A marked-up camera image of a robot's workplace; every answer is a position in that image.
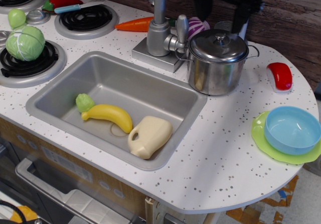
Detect steel pot lid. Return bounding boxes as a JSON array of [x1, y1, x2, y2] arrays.
[[188, 29, 249, 64]]

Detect steel pot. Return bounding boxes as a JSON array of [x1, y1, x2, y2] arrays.
[[182, 45, 252, 96]]

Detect silver tin can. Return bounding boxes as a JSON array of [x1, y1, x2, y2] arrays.
[[214, 21, 233, 32]]

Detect purple toy onion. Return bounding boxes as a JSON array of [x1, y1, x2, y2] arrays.
[[187, 17, 210, 41]]

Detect grey toy faucet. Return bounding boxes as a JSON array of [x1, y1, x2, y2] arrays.
[[132, 0, 189, 73]]

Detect orange toy carrot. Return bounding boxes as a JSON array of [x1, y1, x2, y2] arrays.
[[115, 17, 154, 32]]

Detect red white toy sushi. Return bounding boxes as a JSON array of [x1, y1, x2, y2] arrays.
[[266, 62, 292, 92]]

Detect grey toy sink basin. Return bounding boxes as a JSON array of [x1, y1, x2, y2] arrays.
[[26, 51, 207, 170]]

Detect green plastic plate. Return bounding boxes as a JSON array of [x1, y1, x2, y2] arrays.
[[251, 111, 320, 165]]

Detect back right stove burner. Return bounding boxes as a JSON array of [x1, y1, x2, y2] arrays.
[[55, 4, 119, 40]]

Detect blue plastic bowl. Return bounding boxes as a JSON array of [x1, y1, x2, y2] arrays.
[[264, 106, 320, 155]]

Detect cream toy jug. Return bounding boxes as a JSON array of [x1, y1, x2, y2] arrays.
[[127, 116, 173, 159]]

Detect yellow toy banana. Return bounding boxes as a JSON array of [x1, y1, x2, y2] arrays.
[[81, 104, 133, 134]]

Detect small green toy lettuce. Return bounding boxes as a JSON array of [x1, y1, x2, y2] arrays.
[[76, 93, 95, 113]]

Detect red toy pepper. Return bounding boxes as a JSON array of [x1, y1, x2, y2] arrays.
[[41, 0, 83, 14]]

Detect grey stove knob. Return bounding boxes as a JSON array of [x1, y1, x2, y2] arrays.
[[26, 10, 51, 25]]

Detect green toy cabbage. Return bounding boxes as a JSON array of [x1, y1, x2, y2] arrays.
[[6, 26, 46, 61]]

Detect light green toy pear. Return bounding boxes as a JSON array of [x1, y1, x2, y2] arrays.
[[8, 9, 26, 29]]

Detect yellow toy object below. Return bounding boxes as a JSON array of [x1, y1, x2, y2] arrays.
[[10, 206, 38, 223]]

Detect white vertical post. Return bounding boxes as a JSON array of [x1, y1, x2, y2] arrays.
[[238, 18, 250, 40]]

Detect blue handled toy knife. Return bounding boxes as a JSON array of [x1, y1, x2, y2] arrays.
[[54, 2, 103, 14]]

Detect grey oven door handle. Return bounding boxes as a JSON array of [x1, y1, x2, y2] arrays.
[[16, 158, 144, 223]]

